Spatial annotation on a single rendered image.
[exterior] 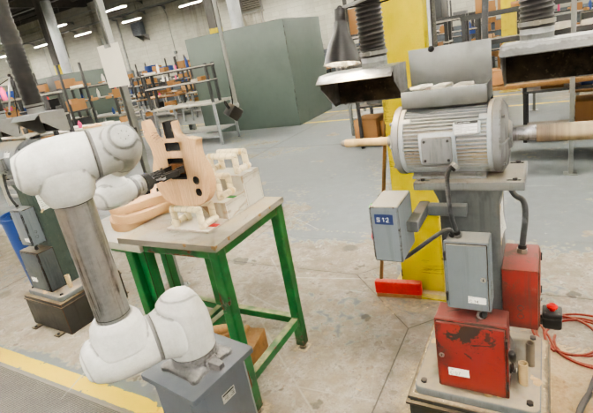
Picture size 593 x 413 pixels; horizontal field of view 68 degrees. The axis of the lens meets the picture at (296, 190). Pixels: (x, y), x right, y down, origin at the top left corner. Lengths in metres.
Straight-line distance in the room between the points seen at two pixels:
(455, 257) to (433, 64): 0.69
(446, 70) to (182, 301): 1.21
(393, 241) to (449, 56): 0.69
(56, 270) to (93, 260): 2.29
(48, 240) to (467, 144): 2.93
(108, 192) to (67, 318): 1.93
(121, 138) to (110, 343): 0.60
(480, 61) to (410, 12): 0.93
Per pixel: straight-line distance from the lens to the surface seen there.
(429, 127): 1.58
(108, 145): 1.24
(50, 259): 3.60
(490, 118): 1.55
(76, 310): 3.62
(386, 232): 1.47
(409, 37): 2.56
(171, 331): 1.47
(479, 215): 1.65
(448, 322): 1.76
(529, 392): 2.00
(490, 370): 1.85
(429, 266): 2.94
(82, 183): 1.26
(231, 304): 2.02
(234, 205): 2.14
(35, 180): 1.26
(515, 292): 1.77
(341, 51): 1.59
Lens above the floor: 1.65
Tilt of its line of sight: 18 degrees down
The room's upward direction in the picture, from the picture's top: 10 degrees counter-clockwise
